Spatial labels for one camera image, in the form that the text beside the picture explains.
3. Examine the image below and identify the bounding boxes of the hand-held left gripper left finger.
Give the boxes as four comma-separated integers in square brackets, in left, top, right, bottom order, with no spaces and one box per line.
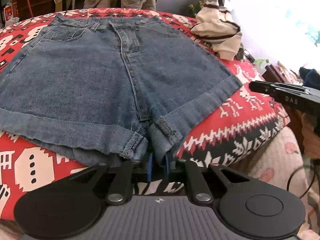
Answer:
[67,152,154,205]

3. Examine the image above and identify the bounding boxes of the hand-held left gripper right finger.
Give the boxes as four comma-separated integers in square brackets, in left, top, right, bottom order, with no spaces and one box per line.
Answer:
[164,152,251,205]

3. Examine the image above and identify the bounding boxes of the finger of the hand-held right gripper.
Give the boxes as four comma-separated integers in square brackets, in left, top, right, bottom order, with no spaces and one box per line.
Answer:
[249,80,310,98]

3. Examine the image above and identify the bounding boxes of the blue denim shorts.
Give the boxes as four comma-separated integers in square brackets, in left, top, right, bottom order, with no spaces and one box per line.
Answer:
[0,12,243,168]

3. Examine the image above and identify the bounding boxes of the person's right hand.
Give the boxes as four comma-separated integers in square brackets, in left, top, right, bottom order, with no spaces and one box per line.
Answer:
[301,113,320,159]

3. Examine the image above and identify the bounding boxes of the wooden nightstand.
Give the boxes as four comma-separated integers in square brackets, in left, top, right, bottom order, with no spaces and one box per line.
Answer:
[261,64,304,88]

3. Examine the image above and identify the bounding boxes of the green plant leaf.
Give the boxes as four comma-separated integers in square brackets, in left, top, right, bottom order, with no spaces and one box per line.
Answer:
[254,58,270,68]

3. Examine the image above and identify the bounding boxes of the dark blue fluffy cloth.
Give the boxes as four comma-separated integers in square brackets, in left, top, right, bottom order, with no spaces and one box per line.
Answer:
[299,66,320,89]

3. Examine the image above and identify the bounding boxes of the red patterned blanket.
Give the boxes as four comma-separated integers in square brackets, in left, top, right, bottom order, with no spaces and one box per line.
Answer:
[0,7,292,220]

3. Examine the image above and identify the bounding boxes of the white pink-print bedsheet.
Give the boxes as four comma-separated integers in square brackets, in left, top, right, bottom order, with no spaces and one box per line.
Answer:
[240,127,320,240]

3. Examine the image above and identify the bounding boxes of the white striped sweater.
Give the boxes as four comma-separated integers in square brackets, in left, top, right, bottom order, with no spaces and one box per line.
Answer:
[190,1,242,60]

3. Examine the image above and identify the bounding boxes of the yellow cardboard box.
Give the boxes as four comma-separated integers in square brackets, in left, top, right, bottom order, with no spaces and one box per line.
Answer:
[54,0,73,12]

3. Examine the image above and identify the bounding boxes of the wooden drawer cabinet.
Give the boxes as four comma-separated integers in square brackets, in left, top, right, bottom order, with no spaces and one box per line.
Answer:
[15,0,57,20]

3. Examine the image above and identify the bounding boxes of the red printed box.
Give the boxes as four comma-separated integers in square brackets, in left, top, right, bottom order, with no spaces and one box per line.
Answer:
[4,2,18,23]

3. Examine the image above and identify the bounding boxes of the black cable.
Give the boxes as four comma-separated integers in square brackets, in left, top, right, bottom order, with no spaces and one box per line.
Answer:
[286,159,320,198]

